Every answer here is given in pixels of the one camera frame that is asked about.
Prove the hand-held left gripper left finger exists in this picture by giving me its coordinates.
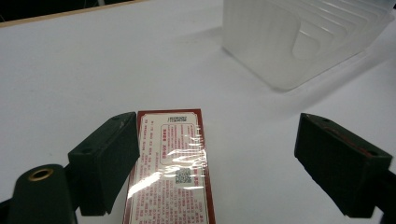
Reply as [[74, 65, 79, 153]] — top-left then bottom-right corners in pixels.
[[67, 111, 141, 217]]

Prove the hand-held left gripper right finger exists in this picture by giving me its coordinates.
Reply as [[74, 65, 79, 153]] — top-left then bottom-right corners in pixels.
[[293, 112, 394, 218]]

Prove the red and white printed box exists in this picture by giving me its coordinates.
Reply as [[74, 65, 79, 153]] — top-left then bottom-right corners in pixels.
[[122, 108, 217, 224]]

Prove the translucent white plastic container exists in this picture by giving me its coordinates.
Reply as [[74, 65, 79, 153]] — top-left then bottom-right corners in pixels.
[[221, 0, 396, 92]]

